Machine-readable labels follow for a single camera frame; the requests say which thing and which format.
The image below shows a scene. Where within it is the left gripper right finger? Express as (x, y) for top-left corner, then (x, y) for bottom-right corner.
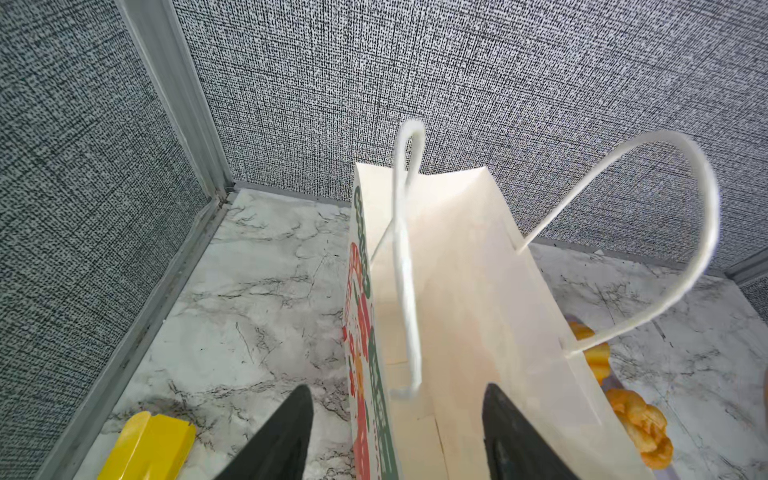
(482, 383), (577, 480)

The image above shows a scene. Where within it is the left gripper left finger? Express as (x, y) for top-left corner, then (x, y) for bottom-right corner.
(216, 384), (314, 480)

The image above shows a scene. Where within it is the white paper bag with flower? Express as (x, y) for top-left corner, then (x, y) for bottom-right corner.
(343, 119), (720, 479)

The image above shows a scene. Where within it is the yellow silicone spatula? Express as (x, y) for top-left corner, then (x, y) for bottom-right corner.
(98, 411), (196, 480)

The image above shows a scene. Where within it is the dark orange triangular pastry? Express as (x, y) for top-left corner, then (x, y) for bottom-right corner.
(568, 321), (611, 385)

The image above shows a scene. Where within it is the twisted flaky pastry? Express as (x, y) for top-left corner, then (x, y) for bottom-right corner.
(605, 389), (674, 470)

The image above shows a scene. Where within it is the lilac plastic tray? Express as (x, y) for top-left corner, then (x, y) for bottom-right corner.
(564, 314), (680, 480)

